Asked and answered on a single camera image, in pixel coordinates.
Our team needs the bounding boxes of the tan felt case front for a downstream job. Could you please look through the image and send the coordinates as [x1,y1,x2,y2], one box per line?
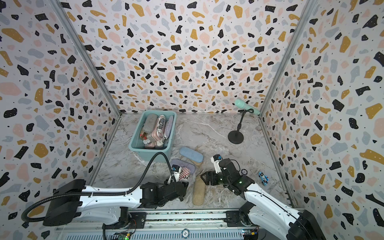
[193,176,206,206]

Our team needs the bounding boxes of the newspaper flag case front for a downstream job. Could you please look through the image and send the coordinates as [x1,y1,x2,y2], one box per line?
[171,165,191,183]

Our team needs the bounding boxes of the newspaper flag case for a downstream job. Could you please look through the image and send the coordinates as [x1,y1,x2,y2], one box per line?
[156,115,167,135]
[171,165,191,183]

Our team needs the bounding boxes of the pink glasses case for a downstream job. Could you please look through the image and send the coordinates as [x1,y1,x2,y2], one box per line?
[147,127,163,147]

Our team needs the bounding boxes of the plaid tartan glasses case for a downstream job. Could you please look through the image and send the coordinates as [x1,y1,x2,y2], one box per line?
[140,129,148,141]

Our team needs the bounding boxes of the teal plastic storage box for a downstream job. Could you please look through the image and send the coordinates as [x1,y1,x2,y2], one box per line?
[129,110,177,162]

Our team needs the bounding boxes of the purple felt case diagonal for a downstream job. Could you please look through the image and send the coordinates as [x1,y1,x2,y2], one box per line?
[163,115,174,140]

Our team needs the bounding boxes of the grey felt case front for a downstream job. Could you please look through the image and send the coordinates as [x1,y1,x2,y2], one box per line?
[143,114,158,134]

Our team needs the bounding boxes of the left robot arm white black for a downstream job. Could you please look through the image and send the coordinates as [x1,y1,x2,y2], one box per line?
[43,180,189,227]

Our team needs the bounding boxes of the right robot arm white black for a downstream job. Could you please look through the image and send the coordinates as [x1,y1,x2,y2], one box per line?
[201,155,326,240]

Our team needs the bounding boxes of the tan case behind blue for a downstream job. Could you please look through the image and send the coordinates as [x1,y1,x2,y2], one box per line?
[191,160,203,167]

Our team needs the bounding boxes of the small blue toy car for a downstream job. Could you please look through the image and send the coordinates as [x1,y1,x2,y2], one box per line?
[259,172,269,186]

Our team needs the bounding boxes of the green microphone on black stand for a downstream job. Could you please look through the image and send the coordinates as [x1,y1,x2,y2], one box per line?
[227,98,261,145]

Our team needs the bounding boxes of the light blue felt case right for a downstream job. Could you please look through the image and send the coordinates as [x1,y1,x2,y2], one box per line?
[180,147,204,164]

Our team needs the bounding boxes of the purple felt case horizontal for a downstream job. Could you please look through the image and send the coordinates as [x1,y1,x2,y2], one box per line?
[171,159,196,175]

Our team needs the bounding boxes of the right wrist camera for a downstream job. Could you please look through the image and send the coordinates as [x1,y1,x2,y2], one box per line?
[211,154,223,174]

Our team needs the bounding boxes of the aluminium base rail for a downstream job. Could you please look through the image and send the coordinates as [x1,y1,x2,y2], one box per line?
[52,209,275,240]

